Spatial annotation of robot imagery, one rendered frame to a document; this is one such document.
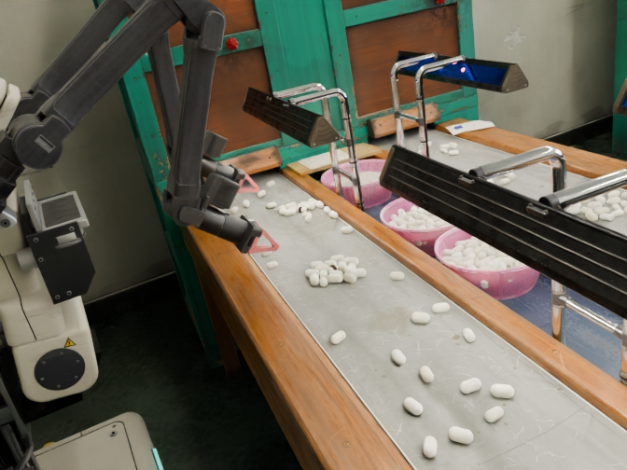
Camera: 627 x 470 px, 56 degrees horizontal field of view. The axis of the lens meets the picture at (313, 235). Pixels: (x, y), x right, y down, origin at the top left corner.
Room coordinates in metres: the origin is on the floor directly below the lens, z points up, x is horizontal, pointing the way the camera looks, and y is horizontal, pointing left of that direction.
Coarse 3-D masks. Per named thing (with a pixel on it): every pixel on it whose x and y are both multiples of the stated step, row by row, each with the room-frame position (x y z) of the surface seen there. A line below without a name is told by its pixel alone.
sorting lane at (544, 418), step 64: (256, 192) 2.00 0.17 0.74; (256, 256) 1.47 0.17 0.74; (320, 256) 1.39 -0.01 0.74; (384, 256) 1.32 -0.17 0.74; (320, 320) 1.09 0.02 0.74; (384, 320) 1.04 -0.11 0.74; (448, 320) 1.00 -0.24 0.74; (384, 384) 0.84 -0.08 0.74; (448, 384) 0.81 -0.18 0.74; (512, 384) 0.78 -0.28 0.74; (448, 448) 0.67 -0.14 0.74; (512, 448) 0.65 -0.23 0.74; (576, 448) 0.62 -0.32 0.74
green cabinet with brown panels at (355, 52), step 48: (96, 0) 2.48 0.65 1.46; (240, 0) 2.15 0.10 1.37; (288, 0) 2.20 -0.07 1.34; (336, 0) 2.25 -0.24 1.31; (384, 0) 2.32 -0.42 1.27; (432, 0) 2.36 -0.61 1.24; (240, 48) 2.13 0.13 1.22; (288, 48) 2.19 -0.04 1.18; (336, 48) 2.24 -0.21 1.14; (384, 48) 2.31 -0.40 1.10; (432, 48) 2.37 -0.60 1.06; (144, 96) 2.02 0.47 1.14; (240, 96) 2.13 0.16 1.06; (384, 96) 2.30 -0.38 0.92; (432, 96) 2.37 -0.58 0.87; (144, 144) 2.01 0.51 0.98; (240, 144) 2.12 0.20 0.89; (288, 144) 2.16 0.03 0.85
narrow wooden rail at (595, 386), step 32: (320, 192) 1.80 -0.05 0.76; (352, 224) 1.54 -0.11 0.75; (416, 256) 1.24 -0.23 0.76; (448, 288) 1.08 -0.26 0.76; (480, 320) 0.97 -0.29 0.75; (512, 320) 0.92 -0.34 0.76; (544, 352) 0.81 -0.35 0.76; (576, 352) 0.80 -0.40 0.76; (576, 384) 0.73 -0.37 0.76; (608, 384) 0.71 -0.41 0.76; (608, 416) 0.67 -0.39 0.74
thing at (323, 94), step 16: (288, 96) 1.75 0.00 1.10; (304, 96) 1.60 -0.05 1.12; (320, 96) 1.60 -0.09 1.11; (336, 96) 1.64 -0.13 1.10; (352, 128) 1.64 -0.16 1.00; (352, 144) 1.63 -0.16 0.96; (336, 160) 1.78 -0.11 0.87; (352, 160) 1.63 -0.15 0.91; (336, 176) 1.77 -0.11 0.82; (352, 176) 1.64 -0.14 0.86; (336, 192) 1.78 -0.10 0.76
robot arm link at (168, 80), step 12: (168, 36) 1.59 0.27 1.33; (156, 48) 1.58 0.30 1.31; (168, 48) 1.59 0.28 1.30; (156, 60) 1.58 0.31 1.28; (168, 60) 1.59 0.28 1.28; (156, 72) 1.58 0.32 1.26; (168, 72) 1.59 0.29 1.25; (156, 84) 1.59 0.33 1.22; (168, 84) 1.59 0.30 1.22; (168, 96) 1.58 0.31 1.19; (168, 108) 1.58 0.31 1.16; (168, 120) 1.58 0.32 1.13; (168, 132) 1.59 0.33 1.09; (168, 144) 1.61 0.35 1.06
